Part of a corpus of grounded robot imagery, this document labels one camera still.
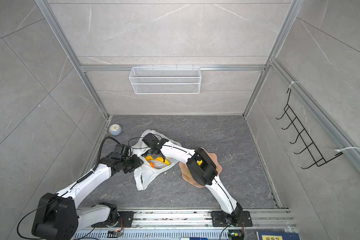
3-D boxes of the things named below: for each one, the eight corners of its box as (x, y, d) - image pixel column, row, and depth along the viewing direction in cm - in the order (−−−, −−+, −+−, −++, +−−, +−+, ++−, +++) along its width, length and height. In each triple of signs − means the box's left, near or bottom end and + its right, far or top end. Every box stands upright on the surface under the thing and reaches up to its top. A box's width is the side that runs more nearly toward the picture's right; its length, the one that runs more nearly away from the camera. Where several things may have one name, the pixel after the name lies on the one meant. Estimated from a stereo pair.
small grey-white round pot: (109, 135, 110) (107, 131, 106) (112, 128, 114) (110, 124, 111) (120, 135, 110) (118, 131, 106) (122, 128, 114) (120, 124, 111)
